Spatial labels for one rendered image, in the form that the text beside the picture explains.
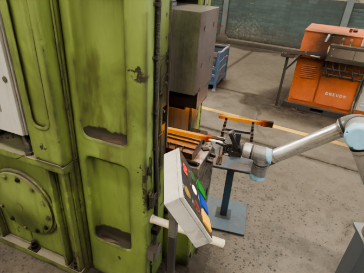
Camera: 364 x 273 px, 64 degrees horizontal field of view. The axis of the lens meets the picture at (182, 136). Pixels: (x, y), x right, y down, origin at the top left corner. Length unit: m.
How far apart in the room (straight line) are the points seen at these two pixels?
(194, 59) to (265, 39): 7.94
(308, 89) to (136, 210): 4.02
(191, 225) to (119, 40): 0.85
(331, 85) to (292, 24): 4.28
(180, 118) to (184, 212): 1.04
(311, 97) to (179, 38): 3.99
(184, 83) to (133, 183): 0.59
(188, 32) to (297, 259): 1.94
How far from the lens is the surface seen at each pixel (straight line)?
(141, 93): 1.33
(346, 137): 1.57
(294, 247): 2.72
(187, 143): 1.81
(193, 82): 1.49
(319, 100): 5.25
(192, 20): 1.43
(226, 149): 1.76
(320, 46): 5.06
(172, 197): 1.12
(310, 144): 1.78
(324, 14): 9.06
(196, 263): 2.41
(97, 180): 1.84
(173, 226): 1.43
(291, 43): 9.23
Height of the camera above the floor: 1.92
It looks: 30 degrees down
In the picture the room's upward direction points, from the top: 4 degrees clockwise
